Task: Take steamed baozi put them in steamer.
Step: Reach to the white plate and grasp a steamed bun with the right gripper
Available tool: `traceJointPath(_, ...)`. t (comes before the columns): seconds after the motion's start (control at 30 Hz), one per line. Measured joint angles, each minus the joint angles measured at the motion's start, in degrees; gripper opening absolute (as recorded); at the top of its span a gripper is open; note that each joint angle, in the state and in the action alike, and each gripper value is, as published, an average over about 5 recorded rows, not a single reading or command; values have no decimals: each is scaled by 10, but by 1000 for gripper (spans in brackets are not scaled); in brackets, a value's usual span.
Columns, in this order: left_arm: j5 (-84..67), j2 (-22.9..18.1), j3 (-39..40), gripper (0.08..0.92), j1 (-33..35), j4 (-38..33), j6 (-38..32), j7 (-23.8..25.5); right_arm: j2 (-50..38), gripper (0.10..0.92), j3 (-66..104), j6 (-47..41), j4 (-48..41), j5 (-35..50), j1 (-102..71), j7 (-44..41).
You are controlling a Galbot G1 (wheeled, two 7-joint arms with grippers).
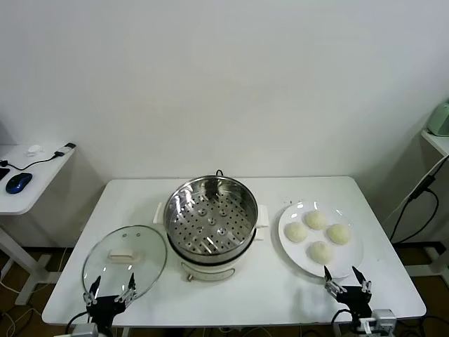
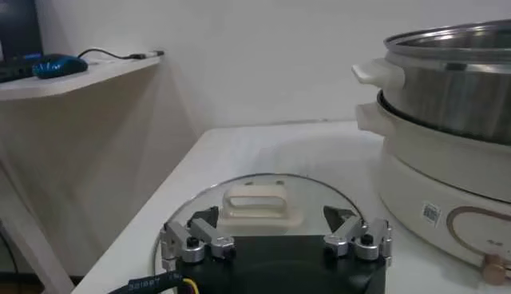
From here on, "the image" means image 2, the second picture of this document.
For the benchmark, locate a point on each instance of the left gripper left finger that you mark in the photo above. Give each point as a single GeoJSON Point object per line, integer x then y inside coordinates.
{"type": "Point", "coordinates": [187, 239]}

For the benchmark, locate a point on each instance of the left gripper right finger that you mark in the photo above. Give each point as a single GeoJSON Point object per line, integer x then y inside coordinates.
{"type": "Point", "coordinates": [367, 239]}

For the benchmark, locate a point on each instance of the stainless steel steamer basket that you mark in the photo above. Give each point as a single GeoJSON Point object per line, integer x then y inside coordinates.
{"type": "Point", "coordinates": [451, 100]}

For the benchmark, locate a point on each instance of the cream electric cooker base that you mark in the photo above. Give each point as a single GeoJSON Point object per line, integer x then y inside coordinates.
{"type": "Point", "coordinates": [439, 168]}

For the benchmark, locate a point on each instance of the white side desk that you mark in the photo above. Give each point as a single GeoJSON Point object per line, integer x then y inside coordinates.
{"type": "Point", "coordinates": [80, 78]}

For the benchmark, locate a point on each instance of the blue computer mouse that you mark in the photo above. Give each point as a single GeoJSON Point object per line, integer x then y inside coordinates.
{"type": "Point", "coordinates": [60, 66]}

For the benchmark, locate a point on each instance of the black keyboard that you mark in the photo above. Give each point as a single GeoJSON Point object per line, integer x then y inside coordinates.
{"type": "Point", "coordinates": [16, 70]}

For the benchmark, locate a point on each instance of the dark computer monitor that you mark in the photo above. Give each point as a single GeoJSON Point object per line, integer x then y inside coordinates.
{"type": "Point", "coordinates": [20, 28]}

